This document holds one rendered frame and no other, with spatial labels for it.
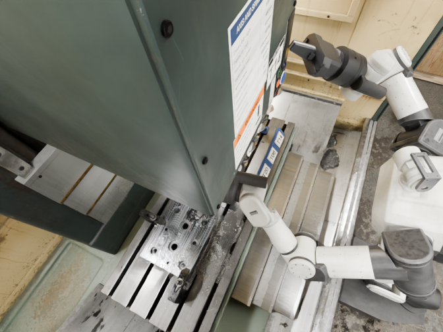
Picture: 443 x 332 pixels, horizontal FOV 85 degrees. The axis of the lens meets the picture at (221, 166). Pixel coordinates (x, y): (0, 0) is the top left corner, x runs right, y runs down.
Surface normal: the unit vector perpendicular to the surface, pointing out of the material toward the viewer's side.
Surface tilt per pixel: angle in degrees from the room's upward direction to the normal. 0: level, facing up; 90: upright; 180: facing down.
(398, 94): 59
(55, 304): 0
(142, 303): 0
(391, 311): 0
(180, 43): 90
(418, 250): 39
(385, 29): 88
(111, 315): 24
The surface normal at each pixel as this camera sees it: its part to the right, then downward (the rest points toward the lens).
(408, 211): -0.44, -0.58
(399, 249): -0.40, -0.83
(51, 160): 0.90, 0.34
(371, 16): -0.40, 0.81
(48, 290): -0.09, -0.48
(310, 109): -0.25, -0.11
